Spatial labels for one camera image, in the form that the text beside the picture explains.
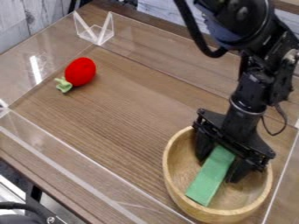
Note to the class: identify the black equipment under table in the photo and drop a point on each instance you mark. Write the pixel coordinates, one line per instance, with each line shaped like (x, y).
(17, 211)

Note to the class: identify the clear acrylic enclosure wall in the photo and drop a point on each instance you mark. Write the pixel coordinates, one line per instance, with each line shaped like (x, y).
(90, 145)

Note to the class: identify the brown wooden bowl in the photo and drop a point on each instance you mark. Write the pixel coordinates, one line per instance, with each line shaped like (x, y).
(236, 202)

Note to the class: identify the green rectangular block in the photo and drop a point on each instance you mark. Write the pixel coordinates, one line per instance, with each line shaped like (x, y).
(206, 184)

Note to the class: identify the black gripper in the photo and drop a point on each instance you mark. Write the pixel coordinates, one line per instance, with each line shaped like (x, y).
(234, 130)

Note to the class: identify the red plush strawberry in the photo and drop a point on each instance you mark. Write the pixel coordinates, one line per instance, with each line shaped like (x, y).
(80, 74)

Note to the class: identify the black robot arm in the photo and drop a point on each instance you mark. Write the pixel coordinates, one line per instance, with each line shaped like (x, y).
(246, 26)

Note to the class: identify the clear acrylic corner bracket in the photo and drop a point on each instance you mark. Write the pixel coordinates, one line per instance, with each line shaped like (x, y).
(96, 34)

